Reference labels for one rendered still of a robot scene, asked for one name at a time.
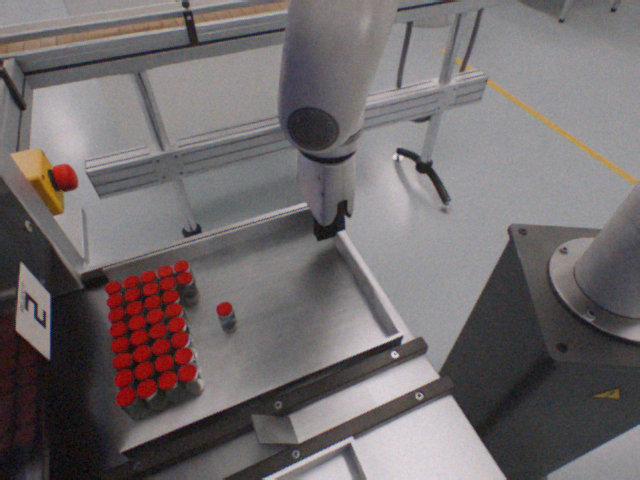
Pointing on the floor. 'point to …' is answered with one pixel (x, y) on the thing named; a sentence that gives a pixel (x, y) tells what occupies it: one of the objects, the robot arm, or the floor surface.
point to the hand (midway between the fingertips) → (325, 226)
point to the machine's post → (61, 269)
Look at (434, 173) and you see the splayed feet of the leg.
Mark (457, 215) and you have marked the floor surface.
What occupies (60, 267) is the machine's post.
